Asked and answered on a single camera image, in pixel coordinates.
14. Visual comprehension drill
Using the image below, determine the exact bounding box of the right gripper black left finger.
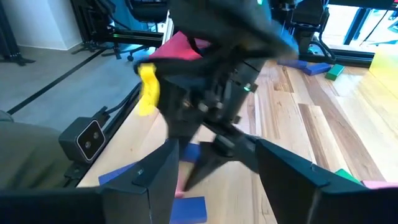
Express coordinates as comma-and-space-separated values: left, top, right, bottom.
0, 138, 180, 224

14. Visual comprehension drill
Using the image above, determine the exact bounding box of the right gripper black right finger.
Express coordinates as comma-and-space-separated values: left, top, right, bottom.
255, 138, 398, 224

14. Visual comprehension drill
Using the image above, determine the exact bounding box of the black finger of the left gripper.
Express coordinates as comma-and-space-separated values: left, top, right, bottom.
183, 141, 220, 192
214, 133, 261, 174

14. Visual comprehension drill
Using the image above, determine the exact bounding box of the blue-purple wooden block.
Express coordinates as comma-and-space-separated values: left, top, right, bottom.
302, 62, 333, 77
277, 58, 309, 70
98, 142, 202, 187
169, 196, 208, 224

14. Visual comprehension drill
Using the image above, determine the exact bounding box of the pink wooden block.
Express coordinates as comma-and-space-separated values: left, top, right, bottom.
361, 179, 398, 190
174, 172, 188, 199

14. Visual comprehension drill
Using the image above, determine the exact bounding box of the green wooden block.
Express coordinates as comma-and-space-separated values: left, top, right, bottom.
334, 168, 362, 185
325, 63, 346, 82

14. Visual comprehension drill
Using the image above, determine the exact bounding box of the pink translucent plastic bin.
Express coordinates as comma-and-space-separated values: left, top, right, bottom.
148, 30, 212, 62

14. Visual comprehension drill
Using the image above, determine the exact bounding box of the person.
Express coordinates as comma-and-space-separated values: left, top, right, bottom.
0, 110, 78, 190

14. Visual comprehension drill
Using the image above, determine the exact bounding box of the black tripod stand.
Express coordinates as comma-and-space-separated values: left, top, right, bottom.
0, 0, 35, 67

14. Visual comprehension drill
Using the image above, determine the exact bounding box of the black table-level camera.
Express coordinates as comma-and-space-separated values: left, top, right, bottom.
58, 116, 107, 165

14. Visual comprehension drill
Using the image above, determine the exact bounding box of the black camera cable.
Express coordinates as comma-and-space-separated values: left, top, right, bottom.
98, 82, 142, 125

